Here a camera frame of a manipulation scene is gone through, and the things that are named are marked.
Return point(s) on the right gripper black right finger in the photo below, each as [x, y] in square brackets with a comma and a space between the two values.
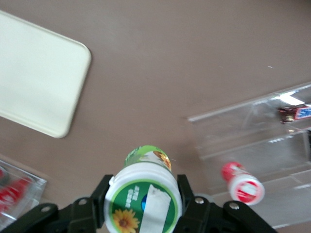
[196, 213]

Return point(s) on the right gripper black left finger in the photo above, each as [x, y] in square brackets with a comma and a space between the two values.
[85, 213]

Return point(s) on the green gum bottle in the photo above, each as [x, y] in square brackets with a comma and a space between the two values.
[143, 184]

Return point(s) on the red gum bottle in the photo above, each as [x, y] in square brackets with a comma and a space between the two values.
[245, 189]

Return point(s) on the beige plastic tray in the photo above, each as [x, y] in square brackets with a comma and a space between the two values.
[36, 77]

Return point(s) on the clear acrylic bottle rack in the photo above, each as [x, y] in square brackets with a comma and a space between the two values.
[36, 187]

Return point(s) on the red cola bottle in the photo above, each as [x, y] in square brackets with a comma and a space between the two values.
[14, 194]

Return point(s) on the clear acrylic stepped stand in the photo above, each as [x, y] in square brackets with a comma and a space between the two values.
[243, 150]

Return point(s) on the Snickers chocolate bar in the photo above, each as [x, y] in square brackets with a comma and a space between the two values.
[295, 114]

